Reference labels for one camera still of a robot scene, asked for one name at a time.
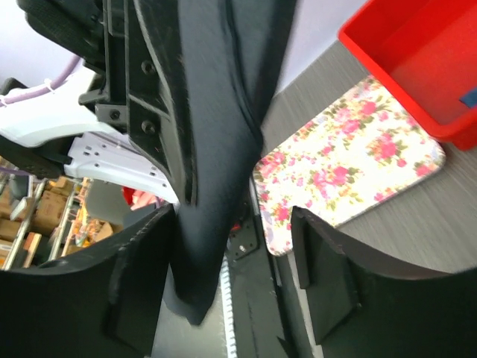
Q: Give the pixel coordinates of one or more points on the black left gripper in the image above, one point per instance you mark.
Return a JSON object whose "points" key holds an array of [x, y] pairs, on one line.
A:
{"points": [[152, 82]]}

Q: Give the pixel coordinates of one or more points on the dark navy paper napkin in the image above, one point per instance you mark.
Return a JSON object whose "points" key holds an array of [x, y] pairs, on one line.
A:
{"points": [[233, 55]]}

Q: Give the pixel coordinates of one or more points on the floral rectangular tray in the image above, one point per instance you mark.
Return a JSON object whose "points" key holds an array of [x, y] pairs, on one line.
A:
{"points": [[361, 150]]}

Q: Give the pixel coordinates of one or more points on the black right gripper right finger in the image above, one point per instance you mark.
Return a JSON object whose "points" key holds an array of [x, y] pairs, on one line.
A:
{"points": [[366, 303]]}

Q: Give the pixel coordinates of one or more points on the white slotted cable duct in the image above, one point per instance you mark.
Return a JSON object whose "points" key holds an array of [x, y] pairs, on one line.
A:
{"points": [[227, 307]]}

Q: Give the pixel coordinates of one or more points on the red plastic bin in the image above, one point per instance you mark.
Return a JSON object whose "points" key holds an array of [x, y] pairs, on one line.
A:
{"points": [[424, 53]]}

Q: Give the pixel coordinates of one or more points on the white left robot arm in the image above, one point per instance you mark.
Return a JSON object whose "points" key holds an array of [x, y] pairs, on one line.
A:
{"points": [[45, 132]]}

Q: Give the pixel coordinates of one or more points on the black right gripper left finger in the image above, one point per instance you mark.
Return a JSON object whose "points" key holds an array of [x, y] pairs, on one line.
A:
{"points": [[102, 301]]}

